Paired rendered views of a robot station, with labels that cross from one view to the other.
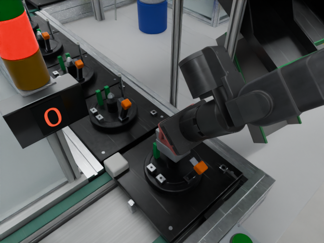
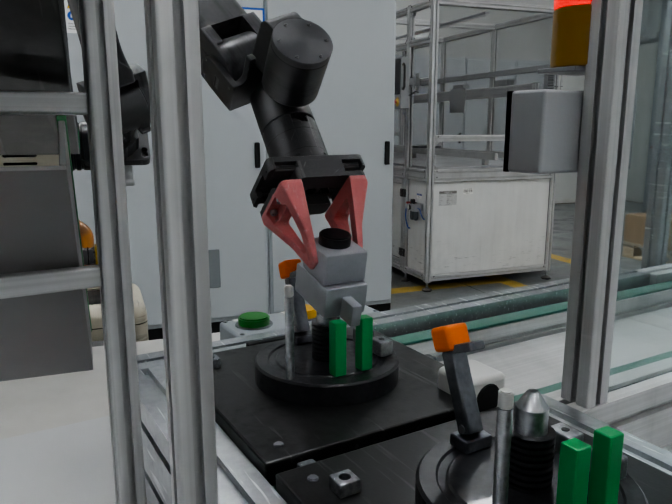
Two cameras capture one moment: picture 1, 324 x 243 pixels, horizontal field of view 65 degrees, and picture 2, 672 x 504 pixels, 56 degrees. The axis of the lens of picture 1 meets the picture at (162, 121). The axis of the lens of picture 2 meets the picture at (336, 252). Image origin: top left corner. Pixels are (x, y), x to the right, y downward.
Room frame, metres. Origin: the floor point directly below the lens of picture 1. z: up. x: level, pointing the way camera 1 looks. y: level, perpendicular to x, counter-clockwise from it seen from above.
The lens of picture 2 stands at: (0.92, 0.09, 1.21)
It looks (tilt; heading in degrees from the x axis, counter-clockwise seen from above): 11 degrees down; 191
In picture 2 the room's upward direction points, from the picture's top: straight up
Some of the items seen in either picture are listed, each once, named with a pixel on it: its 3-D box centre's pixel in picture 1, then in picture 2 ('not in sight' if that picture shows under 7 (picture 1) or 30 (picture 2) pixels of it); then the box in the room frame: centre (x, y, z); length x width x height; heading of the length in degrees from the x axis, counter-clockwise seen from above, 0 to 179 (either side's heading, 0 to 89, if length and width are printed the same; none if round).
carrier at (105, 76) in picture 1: (71, 67); not in sight; (0.72, 0.30, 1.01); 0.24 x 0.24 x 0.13; 41
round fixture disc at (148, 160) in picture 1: (173, 167); (327, 366); (0.35, -0.03, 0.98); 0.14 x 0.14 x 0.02
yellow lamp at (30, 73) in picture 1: (26, 66); (581, 38); (0.31, 0.19, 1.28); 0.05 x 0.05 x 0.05
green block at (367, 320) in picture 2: (156, 150); (363, 342); (0.37, 0.01, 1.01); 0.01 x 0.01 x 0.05; 41
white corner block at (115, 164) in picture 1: (116, 166); (471, 390); (0.36, 0.11, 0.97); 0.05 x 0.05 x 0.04; 41
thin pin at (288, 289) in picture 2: not in sight; (289, 332); (0.41, -0.05, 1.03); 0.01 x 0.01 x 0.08
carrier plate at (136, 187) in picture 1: (172, 171); (327, 384); (0.35, -0.03, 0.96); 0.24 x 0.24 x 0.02; 41
